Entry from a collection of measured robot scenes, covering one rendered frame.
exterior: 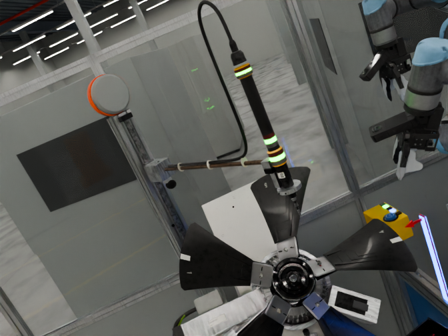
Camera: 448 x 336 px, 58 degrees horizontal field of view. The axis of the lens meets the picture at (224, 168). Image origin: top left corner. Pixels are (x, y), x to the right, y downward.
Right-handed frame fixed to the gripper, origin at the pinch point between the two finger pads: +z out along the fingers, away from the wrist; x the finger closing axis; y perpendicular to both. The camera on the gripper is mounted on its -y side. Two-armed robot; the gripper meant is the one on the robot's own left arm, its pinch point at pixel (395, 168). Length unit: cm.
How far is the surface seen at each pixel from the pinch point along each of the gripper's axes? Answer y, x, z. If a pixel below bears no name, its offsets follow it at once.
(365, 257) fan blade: -5.9, -11.6, 24.9
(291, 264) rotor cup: -26.8, -17.3, 23.7
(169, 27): -81, 66, -16
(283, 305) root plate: -29, -24, 35
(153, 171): -81, 20, 22
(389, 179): 17, 69, 62
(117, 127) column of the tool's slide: -96, 29, 9
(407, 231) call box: 14.1, 18.1, 43.9
